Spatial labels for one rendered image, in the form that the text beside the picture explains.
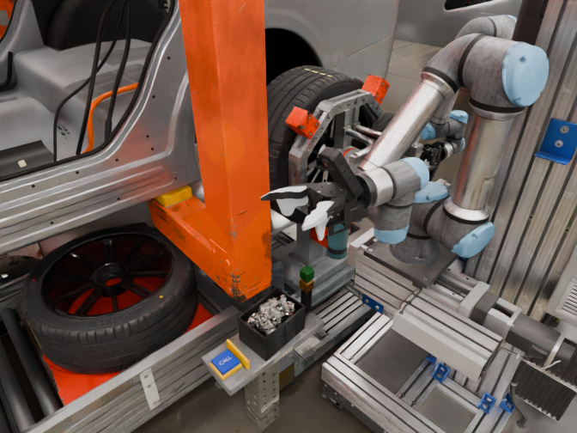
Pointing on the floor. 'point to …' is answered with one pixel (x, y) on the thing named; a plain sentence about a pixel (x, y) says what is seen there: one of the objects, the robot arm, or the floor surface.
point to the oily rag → (11, 265)
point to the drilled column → (264, 398)
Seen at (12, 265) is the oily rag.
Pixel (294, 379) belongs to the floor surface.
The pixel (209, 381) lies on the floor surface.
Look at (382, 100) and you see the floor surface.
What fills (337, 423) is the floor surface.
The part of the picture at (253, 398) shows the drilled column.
